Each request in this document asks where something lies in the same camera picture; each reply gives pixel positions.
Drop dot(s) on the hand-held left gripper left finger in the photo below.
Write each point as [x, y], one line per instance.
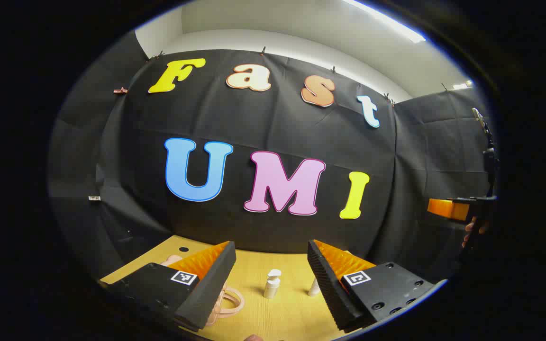
[209, 289]

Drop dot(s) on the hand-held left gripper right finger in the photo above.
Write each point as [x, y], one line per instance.
[327, 284]

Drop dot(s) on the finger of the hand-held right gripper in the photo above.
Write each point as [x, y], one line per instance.
[446, 208]

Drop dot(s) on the white squeeze tube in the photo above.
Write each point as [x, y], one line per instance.
[314, 287]

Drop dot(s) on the pink suitcase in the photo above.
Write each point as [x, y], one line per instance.
[230, 303]

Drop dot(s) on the white pump bottle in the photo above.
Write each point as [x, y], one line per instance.
[271, 285]

